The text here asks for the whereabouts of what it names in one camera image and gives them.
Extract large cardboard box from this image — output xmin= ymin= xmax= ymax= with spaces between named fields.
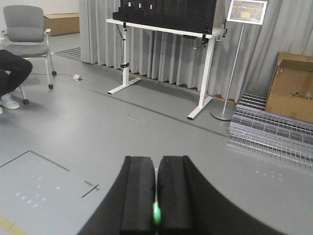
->
xmin=265 ymin=52 xmax=313 ymax=123

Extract stacked metal wire grates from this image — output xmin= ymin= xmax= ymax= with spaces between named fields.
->
xmin=226 ymin=91 xmax=313 ymax=169

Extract distant cardboard box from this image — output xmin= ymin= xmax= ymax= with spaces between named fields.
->
xmin=44 ymin=13 xmax=80 ymax=36

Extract black pegboard panel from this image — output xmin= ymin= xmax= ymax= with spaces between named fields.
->
xmin=112 ymin=0 xmax=216 ymax=34

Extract white floor power strip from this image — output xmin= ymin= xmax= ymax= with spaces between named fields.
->
xmin=72 ymin=74 xmax=82 ymax=81

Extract seated person's leg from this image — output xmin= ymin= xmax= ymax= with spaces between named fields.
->
xmin=0 ymin=49 xmax=33 ymax=110

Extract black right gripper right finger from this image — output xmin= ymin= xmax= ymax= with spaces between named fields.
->
xmin=157 ymin=156 xmax=281 ymax=235

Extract grey curtain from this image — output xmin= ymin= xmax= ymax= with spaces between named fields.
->
xmin=79 ymin=0 xmax=313 ymax=100

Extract sign stand with poster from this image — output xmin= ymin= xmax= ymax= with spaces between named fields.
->
xmin=210 ymin=0 xmax=268 ymax=121

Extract grey office chair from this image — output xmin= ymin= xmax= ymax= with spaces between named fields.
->
xmin=0 ymin=5 xmax=58 ymax=105

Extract white standing desk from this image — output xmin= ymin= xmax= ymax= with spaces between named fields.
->
xmin=106 ymin=19 xmax=225 ymax=120

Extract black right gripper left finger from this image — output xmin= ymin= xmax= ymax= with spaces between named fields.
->
xmin=79 ymin=156 xmax=156 ymax=235

